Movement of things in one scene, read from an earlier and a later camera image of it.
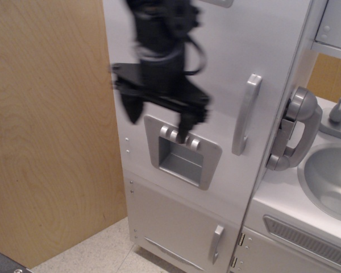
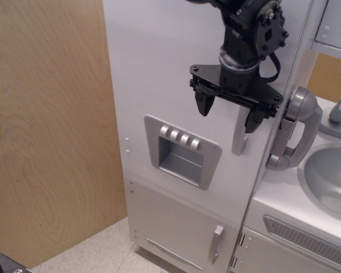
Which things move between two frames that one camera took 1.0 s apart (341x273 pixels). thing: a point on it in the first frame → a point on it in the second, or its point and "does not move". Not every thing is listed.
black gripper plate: [162, 81] → [242, 87]
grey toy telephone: [307, 109] does not move
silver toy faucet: [338, 120] does not move
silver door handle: [251, 91] does not move
